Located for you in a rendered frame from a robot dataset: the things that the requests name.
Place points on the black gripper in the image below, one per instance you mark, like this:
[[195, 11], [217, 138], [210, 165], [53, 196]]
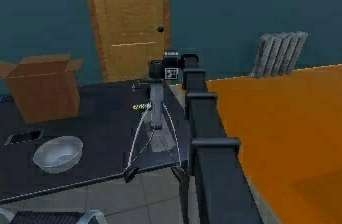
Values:
[[157, 96]]

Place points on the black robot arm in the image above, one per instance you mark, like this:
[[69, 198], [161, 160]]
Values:
[[209, 160]]

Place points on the small yellow green object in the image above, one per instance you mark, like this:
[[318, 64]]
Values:
[[141, 106]]

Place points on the black table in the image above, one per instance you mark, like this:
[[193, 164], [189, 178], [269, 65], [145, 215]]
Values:
[[89, 140]]

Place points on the white bowl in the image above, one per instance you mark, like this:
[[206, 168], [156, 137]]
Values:
[[58, 154]]

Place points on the wooden room door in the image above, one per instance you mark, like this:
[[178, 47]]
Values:
[[132, 40]]

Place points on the black door knob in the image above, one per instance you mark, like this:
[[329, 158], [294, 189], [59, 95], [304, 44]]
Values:
[[160, 29]]

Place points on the brown cardboard box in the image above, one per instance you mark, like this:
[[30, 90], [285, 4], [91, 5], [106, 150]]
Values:
[[44, 93]]

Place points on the grey chair with black seat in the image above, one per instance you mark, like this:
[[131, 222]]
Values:
[[45, 217]]

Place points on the grey radiator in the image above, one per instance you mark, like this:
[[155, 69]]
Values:
[[279, 55]]

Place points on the small blue object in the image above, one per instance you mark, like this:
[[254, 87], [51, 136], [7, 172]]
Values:
[[4, 99]]

